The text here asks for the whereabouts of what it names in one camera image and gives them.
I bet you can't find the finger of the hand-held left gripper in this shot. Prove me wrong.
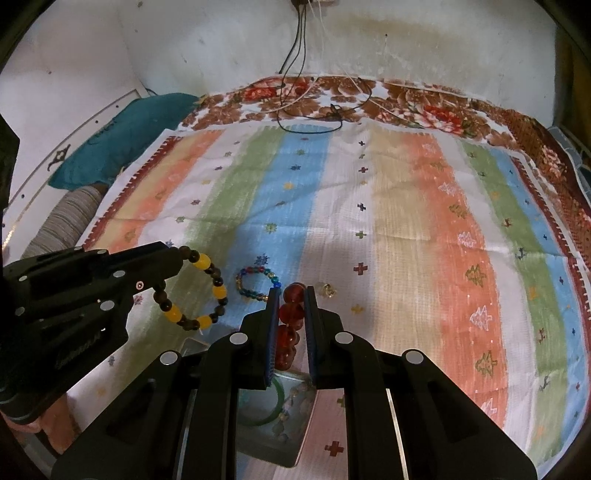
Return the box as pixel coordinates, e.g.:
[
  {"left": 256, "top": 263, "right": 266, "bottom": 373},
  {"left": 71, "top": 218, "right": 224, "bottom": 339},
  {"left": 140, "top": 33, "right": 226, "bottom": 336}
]
[
  {"left": 18, "top": 261, "right": 183, "bottom": 324},
  {"left": 2, "top": 241, "right": 184, "bottom": 283}
]

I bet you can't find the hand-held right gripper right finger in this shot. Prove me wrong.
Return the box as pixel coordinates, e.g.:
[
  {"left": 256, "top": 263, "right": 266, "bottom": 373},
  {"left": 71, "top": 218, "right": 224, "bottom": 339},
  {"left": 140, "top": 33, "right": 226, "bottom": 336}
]
[{"left": 305, "top": 285, "right": 539, "bottom": 480}]

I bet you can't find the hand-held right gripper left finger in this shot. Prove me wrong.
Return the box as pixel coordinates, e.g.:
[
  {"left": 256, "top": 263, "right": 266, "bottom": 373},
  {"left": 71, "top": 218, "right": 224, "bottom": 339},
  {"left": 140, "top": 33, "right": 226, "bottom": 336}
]
[{"left": 51, "top": 287, "right": 282, "bottom": 480}]

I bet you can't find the red bead bracelet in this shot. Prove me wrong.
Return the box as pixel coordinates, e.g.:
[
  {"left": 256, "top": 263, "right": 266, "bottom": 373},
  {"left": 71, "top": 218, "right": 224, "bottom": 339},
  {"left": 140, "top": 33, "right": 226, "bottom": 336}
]
[{"left": 276, "top": 284, "right": 306, "bottom": 372}]

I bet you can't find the green bangle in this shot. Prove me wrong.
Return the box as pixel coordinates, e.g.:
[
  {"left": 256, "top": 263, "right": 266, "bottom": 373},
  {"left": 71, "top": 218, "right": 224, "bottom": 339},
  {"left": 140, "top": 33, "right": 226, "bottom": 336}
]
[{"left": 239, "top": 379, "right": 288, "bottom": 426}]

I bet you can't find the pale bead bracelet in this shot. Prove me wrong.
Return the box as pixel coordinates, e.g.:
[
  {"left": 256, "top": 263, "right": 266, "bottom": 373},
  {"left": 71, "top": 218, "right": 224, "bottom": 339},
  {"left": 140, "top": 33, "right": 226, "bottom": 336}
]
[{"left": 274, "top": 387, "right": 317, "bottom": 445}]

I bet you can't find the yellow and black bead bracelet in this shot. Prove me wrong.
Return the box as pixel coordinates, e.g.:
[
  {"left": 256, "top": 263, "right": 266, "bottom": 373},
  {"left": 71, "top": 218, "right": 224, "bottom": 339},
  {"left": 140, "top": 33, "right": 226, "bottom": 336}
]
[{"left": 154, "top": 247, "right": 230, "bottom": 331}]

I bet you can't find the silver metal tin box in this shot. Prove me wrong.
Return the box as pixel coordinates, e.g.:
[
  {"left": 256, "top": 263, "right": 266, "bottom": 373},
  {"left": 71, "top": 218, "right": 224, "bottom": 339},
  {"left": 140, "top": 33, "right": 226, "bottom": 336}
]
[{"left": 182, "top": 337, "right": 324, "bottom": 469}]

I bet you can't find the grey striped pillow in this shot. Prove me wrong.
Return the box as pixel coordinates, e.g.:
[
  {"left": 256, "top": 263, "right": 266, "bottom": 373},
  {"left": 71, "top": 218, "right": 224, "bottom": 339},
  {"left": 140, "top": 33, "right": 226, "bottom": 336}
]
[{"left": 21, "top": 185, "right": 107, "bottom": 259}]

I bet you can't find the teal pillow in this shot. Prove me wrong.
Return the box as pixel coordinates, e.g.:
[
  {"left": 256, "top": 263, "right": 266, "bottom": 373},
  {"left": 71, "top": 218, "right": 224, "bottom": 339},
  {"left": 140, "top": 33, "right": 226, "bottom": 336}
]
[{"left": 48, "top": 92, "right": 206, "bottom": 191}]

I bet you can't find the white bed headboard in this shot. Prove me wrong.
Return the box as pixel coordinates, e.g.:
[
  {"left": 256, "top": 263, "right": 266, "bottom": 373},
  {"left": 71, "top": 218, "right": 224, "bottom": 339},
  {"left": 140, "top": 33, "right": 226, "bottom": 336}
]
[{"left": 0, "top": 85, "right": 153, "bottom": 241}]

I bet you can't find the striped colourful cloth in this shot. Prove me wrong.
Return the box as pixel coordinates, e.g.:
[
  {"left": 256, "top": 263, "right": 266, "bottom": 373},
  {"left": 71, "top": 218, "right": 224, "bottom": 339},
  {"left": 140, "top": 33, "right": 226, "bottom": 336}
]
[{"left": 76, "top": 122, "right": 591, "bottom": 467}]

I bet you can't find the blue grey basket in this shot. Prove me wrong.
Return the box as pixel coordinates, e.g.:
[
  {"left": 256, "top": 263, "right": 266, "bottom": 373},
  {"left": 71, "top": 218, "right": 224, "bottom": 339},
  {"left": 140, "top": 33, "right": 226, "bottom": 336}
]
[{"left": 549, "top": 124, "right": 591, "bottom": 197}]

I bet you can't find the yellow curtain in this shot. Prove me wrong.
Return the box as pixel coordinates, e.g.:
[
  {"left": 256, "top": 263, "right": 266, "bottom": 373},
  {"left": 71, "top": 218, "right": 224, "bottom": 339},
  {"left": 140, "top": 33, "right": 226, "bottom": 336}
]
[{"left": 551, "top": 37, "right": 591, "bottom": 134}]

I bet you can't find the multicolour small bead bracelet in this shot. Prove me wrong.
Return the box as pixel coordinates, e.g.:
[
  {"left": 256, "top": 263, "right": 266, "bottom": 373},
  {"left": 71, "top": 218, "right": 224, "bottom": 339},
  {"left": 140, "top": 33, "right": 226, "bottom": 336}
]
[{"left": 235, "top": 265, "right": 282, "bottom": 304}]

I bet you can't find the white cable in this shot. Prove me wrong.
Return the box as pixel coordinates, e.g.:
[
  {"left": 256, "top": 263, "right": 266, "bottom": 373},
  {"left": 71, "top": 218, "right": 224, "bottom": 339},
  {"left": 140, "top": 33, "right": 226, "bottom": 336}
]
[{"left": 259, "top": 0, "right": 385, "bottom": 126}]

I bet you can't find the black cable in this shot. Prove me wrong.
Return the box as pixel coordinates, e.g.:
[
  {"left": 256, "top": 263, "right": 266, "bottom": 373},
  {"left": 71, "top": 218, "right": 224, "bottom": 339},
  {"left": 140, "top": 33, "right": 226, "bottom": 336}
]
[{"left": 277, "top": 0, "right": 345, "bottom": 136}]

